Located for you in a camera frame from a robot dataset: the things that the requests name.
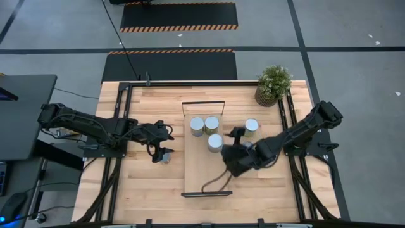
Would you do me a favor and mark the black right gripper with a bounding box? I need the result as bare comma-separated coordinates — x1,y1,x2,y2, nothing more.
220,126,258,178

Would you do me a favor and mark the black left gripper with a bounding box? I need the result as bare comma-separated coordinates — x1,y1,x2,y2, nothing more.
138,119,176,165

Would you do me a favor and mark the tall tan-sided tin can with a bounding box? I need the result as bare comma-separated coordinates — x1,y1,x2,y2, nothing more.
207,133,224,154

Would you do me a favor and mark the tall green-sided tin can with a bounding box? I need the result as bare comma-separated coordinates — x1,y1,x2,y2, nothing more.
204,115,220,136

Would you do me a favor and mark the tall grey-sided tin can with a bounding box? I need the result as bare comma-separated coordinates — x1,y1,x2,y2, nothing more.
189,116,205,137

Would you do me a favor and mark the potted green plant, ribbed pot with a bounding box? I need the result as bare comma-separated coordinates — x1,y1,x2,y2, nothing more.
254,65,294,108

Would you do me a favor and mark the black mat, orange striped edge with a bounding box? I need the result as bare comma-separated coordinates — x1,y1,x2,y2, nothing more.
101,49,239,82
119,1,239,34

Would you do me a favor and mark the black desk base bar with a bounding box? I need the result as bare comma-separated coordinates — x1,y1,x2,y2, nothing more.
33,139,85,172

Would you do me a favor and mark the grey desk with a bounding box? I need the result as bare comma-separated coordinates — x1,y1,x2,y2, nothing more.
0,74,58,162

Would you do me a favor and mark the black computer mouse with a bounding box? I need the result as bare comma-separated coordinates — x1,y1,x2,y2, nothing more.
0,191,28,225

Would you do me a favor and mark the dark screen device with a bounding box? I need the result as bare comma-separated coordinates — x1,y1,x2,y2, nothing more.
0,87,19,101

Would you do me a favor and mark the keyboard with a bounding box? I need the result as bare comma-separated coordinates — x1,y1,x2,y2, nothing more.
0,161,8,196

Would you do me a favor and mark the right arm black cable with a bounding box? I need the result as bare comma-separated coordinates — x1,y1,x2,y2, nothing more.
201,169,234,194

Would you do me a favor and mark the black aluminium table frame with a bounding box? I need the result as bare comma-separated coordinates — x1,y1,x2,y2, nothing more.
75,80,341,228

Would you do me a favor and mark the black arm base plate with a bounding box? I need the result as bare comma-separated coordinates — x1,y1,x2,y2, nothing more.
82,136,128,158
283,128,340,156

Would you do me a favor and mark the grey floor cable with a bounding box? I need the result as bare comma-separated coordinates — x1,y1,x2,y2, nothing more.
53,87,99,99

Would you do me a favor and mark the black hanging cable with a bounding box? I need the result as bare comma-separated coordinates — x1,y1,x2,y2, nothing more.
101,0,142,80

